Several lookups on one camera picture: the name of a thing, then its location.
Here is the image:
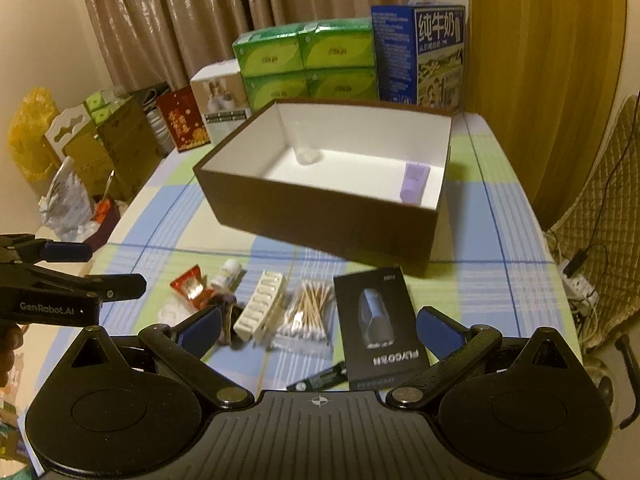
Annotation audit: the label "clear plastic wrapper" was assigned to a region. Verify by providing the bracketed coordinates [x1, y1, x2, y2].
[157, 300, 193, 326]

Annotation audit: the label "white photo-printed box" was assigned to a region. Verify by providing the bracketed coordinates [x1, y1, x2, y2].
[189, 60, 251, 146]

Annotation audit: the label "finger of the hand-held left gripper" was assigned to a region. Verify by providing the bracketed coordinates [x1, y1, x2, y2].
[0, 234, 92, 263]
[25, 266, 147, 305]

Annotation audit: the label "red gift box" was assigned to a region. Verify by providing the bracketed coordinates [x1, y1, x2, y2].
[156, 86, 211, 153]

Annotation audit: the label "blue milk carton case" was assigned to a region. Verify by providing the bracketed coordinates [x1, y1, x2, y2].
[371, 0, 468, 111]

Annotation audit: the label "white power strip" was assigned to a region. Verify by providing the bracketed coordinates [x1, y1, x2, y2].
[562, 260, 601, 316]

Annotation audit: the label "desktop with checked cloth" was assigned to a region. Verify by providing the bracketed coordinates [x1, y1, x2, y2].
[82, 110, 576, 401]

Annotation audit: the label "white pill bottle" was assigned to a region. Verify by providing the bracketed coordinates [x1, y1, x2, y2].
[210, 259, 247, 292]

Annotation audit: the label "gold cardboard box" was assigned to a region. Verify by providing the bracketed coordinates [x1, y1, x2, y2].
[95, 97, 163, 196]

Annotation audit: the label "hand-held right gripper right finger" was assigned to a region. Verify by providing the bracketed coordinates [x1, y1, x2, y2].
[386, 307, 583, 411]

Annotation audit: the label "yellow curtain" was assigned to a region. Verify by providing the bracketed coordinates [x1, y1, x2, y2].
[465, 0, 628, 206]

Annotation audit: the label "dark brown hair clip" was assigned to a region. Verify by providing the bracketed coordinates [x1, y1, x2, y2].
[207, 295, 241, 348]

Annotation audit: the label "beige curtain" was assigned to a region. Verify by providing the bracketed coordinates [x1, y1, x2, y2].
[75, 0, 471, 96]

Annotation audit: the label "red candy packet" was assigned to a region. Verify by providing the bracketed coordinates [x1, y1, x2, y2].
[169, 266, 208, 311]

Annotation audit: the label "purple rectangular case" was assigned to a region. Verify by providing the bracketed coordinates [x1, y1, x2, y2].
[400, 161, 432, 206]

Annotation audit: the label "white plastic bag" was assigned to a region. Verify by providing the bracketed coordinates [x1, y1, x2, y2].
[40, 157, 96, 241]

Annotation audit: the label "stack of metal bowls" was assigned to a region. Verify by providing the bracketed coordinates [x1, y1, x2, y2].
[142, 87, 173, 158]

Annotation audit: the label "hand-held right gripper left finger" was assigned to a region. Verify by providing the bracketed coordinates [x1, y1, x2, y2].
[55, 306, 255, 411]

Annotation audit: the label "yellow plastic bag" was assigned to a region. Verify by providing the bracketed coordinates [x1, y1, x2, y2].
[7, 87, 61, 181]

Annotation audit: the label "dark maroon bag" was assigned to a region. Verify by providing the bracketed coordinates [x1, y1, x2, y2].
[82, 195, 121, 251]

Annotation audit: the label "black cable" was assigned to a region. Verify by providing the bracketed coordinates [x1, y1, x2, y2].
[562, 87, 640, 281]

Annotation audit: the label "black chair frame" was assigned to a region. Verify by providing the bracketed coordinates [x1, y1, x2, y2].
[595, 335, 640, 431]

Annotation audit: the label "black shaver box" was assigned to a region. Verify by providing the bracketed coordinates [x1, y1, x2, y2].
[332, 267, 428, 392]

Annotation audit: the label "gold box with white handle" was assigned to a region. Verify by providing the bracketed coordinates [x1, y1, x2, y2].
[44, 105, 108, 196]

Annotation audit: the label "person's left hand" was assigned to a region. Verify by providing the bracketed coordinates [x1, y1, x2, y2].
[0, 324, 24, 386]

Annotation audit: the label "green tissue pack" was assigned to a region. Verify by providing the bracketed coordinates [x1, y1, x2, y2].
[241, 71, 311, 113]
[306, 66, 379, 102]
[233, 30, 306, 78]
[299, 17, 376, 72]

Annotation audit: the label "brown cardboard box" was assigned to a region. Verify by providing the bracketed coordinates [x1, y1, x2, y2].
[192, 99, 456, 278]

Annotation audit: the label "clear snack packet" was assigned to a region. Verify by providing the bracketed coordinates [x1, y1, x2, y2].
[270, 277, 336, 356]

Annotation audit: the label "small green tissue packets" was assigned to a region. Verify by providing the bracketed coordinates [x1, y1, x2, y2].
[84, 87, 126, 123]

